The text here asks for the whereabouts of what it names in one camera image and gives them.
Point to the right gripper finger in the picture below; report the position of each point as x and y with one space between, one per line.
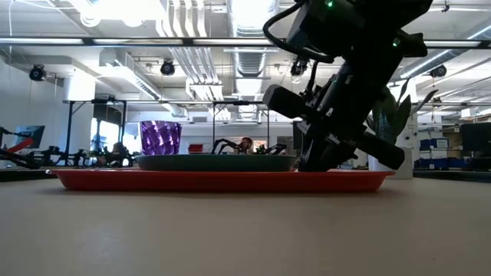
339 157
312 153

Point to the red plastic tray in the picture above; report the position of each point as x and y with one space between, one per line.
230 182

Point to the green round plate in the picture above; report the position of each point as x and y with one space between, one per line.
218 163

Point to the purple faceted plastic cup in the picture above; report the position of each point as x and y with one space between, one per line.
161 138

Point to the black background robot arm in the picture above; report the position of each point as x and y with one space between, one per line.
224 143
23 163
278 147

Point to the black computer monitor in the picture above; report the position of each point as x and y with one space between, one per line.
296 138
475 142

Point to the green snake plant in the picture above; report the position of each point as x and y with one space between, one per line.
401 115

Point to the black ceiling spotlight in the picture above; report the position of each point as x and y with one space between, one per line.
37 73
299 69
167 68
438 71

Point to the person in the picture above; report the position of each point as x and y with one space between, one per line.
247 143

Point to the white plant pot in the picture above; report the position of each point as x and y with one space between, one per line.
408 168

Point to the blue bin with white label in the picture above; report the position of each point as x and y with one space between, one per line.
433 143

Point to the blue storage bin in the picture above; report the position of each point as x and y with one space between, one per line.
441 163

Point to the red box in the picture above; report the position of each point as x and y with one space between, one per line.
195 148

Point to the black background robot rig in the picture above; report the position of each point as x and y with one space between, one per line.
119 155
57 157

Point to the blue-screen monitor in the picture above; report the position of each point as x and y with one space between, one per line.
32 132

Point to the black metal frame stand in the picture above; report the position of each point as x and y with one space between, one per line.
241 102
69 130

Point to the silver ceiling air duct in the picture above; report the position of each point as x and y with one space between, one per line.
251 15

